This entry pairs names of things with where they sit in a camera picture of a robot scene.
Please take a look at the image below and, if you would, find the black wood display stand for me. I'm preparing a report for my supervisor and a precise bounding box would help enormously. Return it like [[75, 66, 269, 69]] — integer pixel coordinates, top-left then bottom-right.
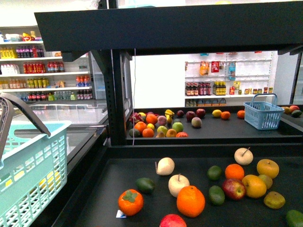
[[30, 104, 303, 227]]

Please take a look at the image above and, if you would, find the orange yellow apple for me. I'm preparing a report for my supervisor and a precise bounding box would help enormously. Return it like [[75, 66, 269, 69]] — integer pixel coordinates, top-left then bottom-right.
[[242, 175, 267, 199]]

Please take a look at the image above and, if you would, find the small brown yellow fruit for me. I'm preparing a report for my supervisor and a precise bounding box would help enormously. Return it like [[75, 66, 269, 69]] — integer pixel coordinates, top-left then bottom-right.
[[258, 174, 273, 190]]

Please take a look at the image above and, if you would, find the orange tangerine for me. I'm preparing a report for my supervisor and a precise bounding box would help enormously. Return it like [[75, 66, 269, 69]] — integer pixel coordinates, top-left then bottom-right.
[[225, 164, 245, 181]]

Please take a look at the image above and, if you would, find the light blue shopping basket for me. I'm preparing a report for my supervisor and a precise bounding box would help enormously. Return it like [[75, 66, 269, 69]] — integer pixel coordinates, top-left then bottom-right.
[[0, 121, 71, 227]]

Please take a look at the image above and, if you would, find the large orange mandarin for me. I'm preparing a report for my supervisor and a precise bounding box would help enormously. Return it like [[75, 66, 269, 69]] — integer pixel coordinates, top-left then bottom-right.
[[177, 185, 205, 218]]

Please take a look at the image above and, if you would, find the orange yellow persimmon upper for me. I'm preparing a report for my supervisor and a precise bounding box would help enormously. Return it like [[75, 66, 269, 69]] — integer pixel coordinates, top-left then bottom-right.
[[257, 159, 280, 179]]

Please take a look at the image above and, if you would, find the red pomegranate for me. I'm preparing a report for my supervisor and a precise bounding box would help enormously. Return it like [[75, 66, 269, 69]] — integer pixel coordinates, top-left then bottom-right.
[[159, 214, 187, 227]]

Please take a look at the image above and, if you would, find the black shelf post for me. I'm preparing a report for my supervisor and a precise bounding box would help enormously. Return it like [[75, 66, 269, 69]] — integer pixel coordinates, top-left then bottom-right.
[[104, 50, 133, 146]]

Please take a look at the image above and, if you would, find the grey basket handle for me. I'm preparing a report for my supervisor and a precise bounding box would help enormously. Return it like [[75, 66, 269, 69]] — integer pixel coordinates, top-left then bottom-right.
[[0, 92, 51, 158]]

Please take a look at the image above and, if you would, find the black upper shelf canopy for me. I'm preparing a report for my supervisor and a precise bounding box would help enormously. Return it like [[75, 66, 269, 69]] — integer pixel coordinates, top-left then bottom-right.
[[35, 1, 303, 55]]

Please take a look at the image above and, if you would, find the dark green avocado left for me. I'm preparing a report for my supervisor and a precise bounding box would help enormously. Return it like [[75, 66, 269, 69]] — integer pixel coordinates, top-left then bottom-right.
[[135, 177, 155, 194]]

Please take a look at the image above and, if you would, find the green lime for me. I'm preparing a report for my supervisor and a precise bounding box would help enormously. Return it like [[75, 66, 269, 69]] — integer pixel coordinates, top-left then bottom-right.
[[208, 185, 225, 206], [207, 166, 222, 181]]

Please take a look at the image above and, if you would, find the red apple near limes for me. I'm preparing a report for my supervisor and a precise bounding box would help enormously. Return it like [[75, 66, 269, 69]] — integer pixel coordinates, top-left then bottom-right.
[[222, 179, 246, 201]]

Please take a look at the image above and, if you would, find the white pear with stem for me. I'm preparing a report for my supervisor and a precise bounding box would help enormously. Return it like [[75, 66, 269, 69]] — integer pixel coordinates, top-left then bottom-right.
[[168, 174, 190, 198]]

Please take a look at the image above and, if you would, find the pale white pear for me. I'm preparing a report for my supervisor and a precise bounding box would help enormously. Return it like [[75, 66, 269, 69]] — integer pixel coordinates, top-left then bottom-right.
[[234, 147, 254, 166]]

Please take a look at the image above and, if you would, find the orange persimmon with leaves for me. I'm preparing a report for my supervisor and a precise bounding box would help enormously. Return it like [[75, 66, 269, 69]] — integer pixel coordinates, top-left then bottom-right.
[[118, 189, 144, 216]]

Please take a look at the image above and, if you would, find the glass top freezer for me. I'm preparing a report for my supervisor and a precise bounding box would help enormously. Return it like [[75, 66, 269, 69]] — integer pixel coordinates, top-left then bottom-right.
[[9, 99, 109, 164]]

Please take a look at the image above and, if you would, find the small blue basket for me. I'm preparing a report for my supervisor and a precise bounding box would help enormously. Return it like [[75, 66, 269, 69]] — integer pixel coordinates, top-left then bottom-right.
[[243, 93, 284, 130]]

